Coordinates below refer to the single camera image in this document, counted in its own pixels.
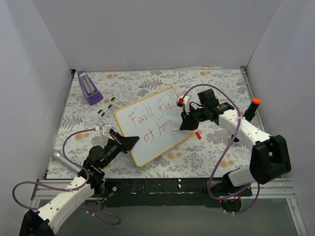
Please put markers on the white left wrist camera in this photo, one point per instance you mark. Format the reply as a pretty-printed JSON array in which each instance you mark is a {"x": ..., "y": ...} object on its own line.
[{"x": 105, "y": 130}]

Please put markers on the black orange-tipped flashlight on stand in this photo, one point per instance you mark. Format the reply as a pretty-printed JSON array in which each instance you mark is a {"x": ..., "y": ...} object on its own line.
[{"x": 249, "y": 114}]

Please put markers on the yellow framed whiteboard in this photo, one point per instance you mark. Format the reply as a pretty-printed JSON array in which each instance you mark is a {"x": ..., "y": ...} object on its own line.
[{"x": 152, "y": 119}]

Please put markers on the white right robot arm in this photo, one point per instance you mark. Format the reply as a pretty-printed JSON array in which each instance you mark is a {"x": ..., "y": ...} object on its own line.
[{"x": 269, "y": 154}]

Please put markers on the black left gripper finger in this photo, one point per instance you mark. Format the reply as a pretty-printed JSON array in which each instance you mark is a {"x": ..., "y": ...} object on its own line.
[
  {"x": 127, "y": 143},
  {"x": 116, "y": 137}
]

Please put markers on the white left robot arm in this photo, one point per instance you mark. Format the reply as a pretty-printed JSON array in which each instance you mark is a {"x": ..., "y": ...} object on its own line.
[{"x": 89, "y": 182}]

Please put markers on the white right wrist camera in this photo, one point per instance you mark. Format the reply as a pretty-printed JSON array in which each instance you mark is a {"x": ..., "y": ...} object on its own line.
[{"x": 184, "y": 102}]

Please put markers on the silver microphone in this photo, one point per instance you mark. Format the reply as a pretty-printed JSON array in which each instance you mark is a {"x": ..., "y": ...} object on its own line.
[{"x": 57, "y": 155}]

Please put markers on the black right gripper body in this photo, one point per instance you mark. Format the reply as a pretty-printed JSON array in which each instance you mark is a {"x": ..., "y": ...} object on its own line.
[{"x": 191, "y": 117}]

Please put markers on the purple metronome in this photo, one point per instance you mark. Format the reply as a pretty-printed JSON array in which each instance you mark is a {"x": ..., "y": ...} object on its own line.
[{"x": 89, "y": 90}]

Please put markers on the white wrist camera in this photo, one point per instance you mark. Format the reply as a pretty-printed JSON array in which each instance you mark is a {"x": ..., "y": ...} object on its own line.
[
  {"x": 105, "y": 130},
  {"x": 184, "y": 102}
]

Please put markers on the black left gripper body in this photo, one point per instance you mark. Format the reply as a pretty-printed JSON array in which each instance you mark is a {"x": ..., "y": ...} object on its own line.
[{"x": 120, "y": 144}]

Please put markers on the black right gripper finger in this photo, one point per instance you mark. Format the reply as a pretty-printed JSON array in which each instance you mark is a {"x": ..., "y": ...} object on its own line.
[
  {"x": 186, "y": 118},
  {"x": 188, "y": 124}
]

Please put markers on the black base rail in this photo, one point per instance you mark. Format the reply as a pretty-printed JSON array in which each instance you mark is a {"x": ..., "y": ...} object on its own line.
[{"x": 133, "y": 192}]

